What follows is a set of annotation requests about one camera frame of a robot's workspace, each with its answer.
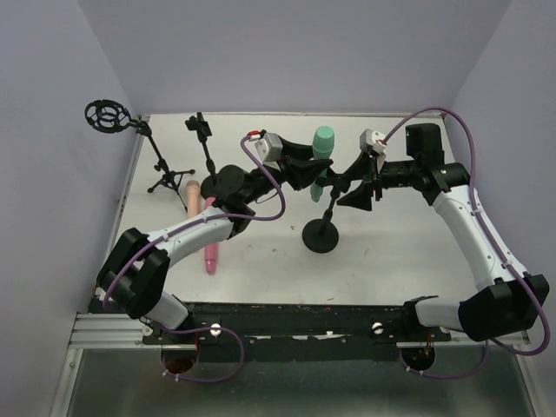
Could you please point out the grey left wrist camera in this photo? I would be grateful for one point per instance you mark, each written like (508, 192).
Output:
(268, 146)

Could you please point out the mint green toy microphone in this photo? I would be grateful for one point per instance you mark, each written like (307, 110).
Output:
(323, 147)

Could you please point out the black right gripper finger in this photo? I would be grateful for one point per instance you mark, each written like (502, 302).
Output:
(361, 168)
(360, 198)

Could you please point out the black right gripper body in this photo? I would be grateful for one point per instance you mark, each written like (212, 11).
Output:
(373, 179)

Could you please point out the black round-base clamp stand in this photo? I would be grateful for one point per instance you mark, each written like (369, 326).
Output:
(200, 126)

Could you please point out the pink toy microphone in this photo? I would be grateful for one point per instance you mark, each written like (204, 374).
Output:
(210, 258)

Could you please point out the aluminium extrusion rail frame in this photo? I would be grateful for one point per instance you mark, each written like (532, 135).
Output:
(396, 252)

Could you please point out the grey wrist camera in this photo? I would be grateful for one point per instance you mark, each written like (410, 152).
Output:
(372, 142)
(268, 146)

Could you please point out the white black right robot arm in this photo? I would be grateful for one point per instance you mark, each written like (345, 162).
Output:
(506, 292)

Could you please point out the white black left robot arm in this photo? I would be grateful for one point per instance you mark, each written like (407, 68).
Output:
(134, 274)

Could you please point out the black round-base clip mic stand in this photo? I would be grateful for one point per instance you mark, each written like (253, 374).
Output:
(321, 235)

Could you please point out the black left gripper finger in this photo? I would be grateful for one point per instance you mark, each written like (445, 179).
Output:
(301, 174)
(297, 151)

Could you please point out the beige toy microphone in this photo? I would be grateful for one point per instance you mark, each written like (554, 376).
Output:
(193, 192)

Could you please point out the black robot base mounting bar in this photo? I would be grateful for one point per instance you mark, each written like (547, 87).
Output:
(226, 332)

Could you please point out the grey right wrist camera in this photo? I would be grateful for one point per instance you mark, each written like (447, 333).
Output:
(372, 142)

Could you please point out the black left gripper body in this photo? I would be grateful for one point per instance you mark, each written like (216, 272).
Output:
(286, 166)

